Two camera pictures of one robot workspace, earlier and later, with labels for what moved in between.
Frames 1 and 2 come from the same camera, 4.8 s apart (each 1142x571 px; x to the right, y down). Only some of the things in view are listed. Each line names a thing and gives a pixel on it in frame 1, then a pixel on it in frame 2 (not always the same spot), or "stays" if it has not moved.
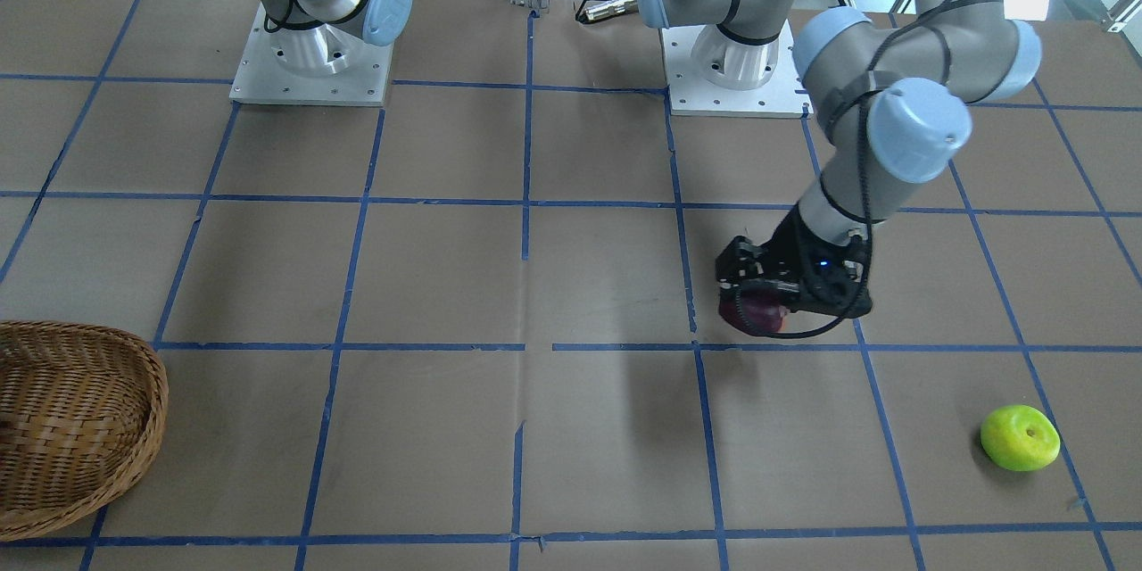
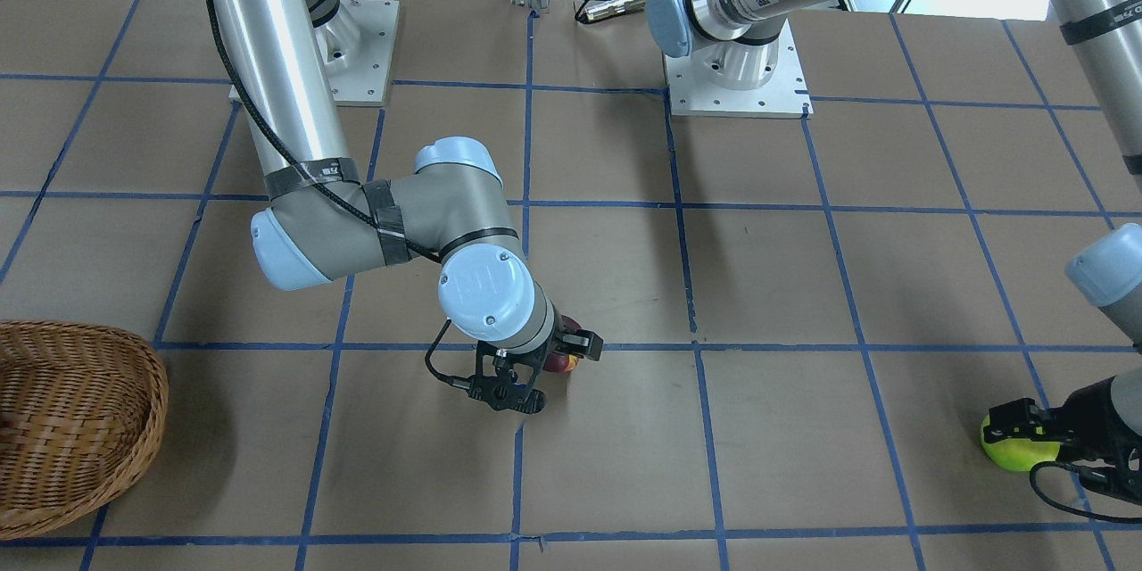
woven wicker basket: [81, 409] stays
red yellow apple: [763, 313] to [558, 362]
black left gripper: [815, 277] to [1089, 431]
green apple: [1019, 438] stays
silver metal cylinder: [626, 4] stays
